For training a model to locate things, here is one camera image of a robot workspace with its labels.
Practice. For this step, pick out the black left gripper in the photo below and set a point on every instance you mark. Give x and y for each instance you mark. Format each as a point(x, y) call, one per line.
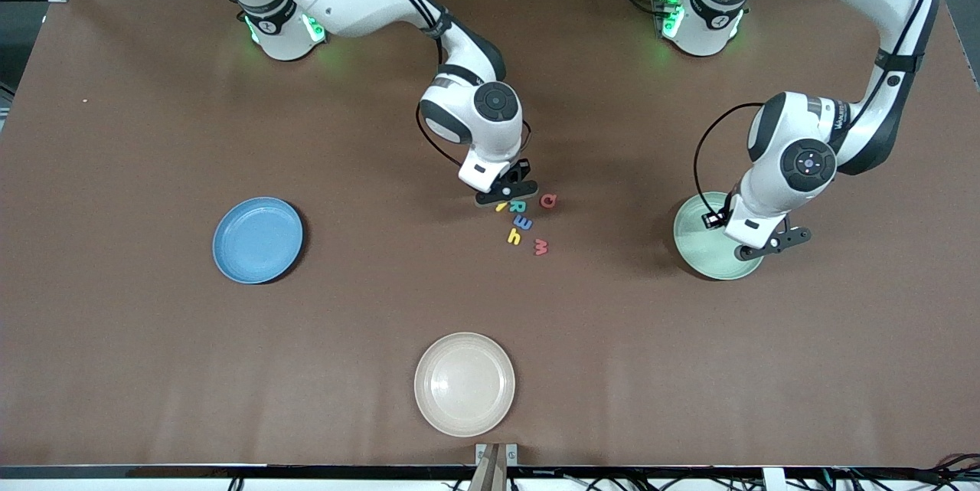
point(725, 212)

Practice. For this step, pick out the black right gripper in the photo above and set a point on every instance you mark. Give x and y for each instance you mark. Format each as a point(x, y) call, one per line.
point(521, 169)

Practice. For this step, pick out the teal foam uppercase R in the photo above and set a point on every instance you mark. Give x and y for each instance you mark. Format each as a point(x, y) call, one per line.
point(517, 207)

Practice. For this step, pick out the yellow foam lowercase h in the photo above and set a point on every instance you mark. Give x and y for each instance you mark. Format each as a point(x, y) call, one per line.
point(513, 237)

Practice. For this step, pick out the pink foam lowercase w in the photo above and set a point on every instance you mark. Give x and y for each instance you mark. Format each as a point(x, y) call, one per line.
point(541, 247)

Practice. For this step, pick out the pink foam uppercase Q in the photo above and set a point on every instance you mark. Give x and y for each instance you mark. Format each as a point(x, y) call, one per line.
point(543, 201)

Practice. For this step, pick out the green plate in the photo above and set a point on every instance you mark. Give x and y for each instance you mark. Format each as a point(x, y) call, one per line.
point(700, 253)

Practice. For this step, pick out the blue foam lowercase m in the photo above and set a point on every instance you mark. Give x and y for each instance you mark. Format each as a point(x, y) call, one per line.
point(524, 224)

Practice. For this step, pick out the beige plate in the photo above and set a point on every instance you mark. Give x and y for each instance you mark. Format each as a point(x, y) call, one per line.
point(465, 384)

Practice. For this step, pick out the blue plate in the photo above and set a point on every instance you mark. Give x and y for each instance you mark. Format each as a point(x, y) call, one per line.
point(256, 242)

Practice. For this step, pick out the brown table mat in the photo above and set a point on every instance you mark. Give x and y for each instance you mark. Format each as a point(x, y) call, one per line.
point(153, 361)

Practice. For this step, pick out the metal table edge bracket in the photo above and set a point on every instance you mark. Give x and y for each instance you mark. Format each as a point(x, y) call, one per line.
point(512, 454)

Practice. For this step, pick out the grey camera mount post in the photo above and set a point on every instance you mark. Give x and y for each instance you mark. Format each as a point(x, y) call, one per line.
point(490, 476)

